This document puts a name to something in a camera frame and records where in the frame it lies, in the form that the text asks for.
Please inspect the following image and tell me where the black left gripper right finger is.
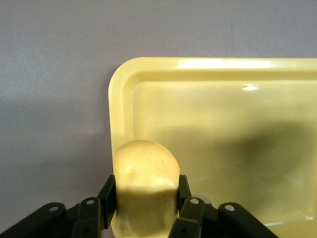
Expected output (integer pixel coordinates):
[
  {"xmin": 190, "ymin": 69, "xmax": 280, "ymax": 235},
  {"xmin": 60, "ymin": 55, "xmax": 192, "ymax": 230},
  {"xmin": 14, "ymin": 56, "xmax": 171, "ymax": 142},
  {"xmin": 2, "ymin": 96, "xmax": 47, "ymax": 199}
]
[{"xmin": 170, "ymin": 175, "xmax": 277, "ymax": 238}]

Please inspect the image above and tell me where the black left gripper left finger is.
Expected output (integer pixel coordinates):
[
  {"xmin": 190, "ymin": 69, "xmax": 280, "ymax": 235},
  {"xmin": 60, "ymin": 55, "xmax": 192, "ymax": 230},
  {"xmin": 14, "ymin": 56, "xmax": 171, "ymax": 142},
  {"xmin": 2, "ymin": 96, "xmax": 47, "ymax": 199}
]
[{"xmin": 0, "ymin": 175, "xmax": 117, "ymax": 238}]

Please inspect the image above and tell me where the yellow potato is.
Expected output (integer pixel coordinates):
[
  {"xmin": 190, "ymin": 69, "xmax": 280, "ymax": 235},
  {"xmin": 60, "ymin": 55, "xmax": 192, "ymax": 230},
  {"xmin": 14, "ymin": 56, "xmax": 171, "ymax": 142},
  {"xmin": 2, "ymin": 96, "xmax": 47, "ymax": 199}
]
[{"xmin": 110, "ymin": 139, "xmax": 179, "ymax": 238}]

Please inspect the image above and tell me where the yellow plastic tray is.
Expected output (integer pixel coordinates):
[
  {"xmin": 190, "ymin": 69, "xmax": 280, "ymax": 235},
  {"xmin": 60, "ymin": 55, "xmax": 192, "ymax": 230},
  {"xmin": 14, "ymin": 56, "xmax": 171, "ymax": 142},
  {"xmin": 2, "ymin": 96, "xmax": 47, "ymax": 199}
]
[{"xmin": 108, "ymin": 57, "xmax": 317, "ymax": 238}]

